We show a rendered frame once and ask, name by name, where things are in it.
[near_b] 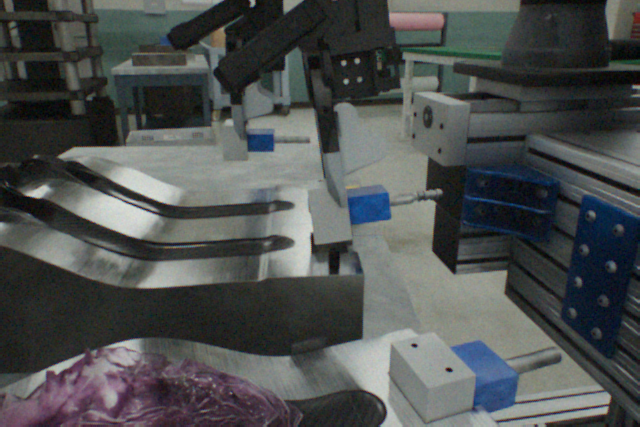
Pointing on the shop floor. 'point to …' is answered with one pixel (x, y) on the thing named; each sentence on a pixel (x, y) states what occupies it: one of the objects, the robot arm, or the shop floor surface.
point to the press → (50, 62)
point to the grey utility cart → (229, 95)
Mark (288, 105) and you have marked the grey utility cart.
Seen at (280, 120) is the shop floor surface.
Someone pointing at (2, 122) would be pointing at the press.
